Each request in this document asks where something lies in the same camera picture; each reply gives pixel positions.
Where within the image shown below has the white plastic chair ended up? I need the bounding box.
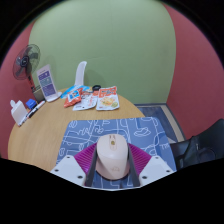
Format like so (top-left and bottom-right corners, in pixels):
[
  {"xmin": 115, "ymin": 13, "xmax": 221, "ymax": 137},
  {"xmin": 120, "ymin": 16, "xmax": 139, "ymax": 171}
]
[{"xmin": 73, "ymin": 60, "xmax": 88, "ymax": 88}]

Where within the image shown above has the white standing sign card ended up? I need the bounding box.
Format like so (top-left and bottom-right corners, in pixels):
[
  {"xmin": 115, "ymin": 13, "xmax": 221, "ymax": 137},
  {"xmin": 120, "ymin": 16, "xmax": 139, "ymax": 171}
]
[{"xmin": 35, "ymin": 63, "xmax": 63, "ymax": 103}]

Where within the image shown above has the white tissue box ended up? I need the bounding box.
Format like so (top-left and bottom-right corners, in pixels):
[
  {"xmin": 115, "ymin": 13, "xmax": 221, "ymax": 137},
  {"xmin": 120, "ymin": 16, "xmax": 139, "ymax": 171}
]
[{"xmin": 9, "ymin": 99, "xmax": 28, "ymax": 127}]

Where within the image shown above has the red and yellow snack packet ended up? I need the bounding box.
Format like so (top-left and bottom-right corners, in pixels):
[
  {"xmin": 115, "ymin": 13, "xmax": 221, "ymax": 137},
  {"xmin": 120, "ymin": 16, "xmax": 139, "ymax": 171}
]
[{"xmin": 95, "ymin": 85, "xmax": 120, "ymax": 112}]

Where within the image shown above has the white snack packet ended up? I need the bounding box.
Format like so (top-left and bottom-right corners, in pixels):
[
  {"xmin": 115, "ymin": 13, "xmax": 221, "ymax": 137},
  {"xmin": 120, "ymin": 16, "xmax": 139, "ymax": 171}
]
[{"xmin": 72, "ymin": 94, "xmax": 98, "ymax": 112}]

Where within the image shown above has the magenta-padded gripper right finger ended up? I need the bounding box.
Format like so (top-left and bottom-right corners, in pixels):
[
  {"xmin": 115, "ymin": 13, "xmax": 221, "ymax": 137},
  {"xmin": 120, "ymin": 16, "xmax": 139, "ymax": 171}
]
[{"xmin": 126, "ymin": 143, "xmax": 177, "ymax": 188}]

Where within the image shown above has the black office chair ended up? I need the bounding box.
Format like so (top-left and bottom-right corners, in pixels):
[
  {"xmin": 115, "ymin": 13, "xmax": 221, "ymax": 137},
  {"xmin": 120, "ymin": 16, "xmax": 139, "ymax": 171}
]
[{"xmin": 169, "ymin": 118, "xmax": 224, "ymax": 172}]

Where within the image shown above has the small blue box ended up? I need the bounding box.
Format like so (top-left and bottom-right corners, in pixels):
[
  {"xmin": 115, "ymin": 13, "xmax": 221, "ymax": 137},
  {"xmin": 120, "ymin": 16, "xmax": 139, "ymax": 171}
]
[{"xmin": 25, "ymin": 98, "xmax": 38, "ymax": 110}]

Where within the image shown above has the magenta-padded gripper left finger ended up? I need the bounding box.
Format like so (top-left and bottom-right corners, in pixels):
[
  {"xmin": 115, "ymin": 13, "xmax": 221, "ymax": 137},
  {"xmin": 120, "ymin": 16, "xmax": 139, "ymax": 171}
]
[{"xmin": 49, "ymin": 143, "xmax": 99, "ymax": 188}]

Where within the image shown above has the blue-grey patterned mouse pad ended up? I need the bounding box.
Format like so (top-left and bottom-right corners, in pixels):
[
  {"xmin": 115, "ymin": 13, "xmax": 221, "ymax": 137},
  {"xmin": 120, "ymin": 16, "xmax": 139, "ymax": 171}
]
[{"xmin": 55, "ymin": 116, "xmax": 177, "ymax": 191}]

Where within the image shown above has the black and red standing fan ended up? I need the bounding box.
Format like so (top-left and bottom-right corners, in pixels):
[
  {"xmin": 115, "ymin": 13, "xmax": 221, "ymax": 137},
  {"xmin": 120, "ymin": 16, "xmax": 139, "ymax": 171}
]
[{"xmin": 12, "ymin": 43, "xmax": 42, "ymax": 92}]

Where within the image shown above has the whiteboard marker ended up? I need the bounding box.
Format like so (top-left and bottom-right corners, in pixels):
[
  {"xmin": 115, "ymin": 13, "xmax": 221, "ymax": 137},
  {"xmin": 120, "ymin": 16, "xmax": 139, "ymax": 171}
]
[
  {"xmin": 27, "ymin": 100, "xmax": 46, "ymax": 118},
  {"xmin": 19, "ymin": 111, "xmax": 33, "ymax": 127}
]

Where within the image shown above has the blue snack packet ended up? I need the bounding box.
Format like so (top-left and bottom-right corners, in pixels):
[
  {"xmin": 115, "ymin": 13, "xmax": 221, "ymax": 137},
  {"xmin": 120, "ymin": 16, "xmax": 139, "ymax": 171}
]
[{"xmin": 60, "ymin": 85, "xmax": 91, "ymax": 100}]

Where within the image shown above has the cream pink computer mouse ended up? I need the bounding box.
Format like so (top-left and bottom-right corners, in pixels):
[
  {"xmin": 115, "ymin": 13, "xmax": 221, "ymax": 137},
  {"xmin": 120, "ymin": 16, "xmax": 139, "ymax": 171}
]
[{"xmin": 95, "ymin": 133, "xmax": 130, "ymax": 182}]

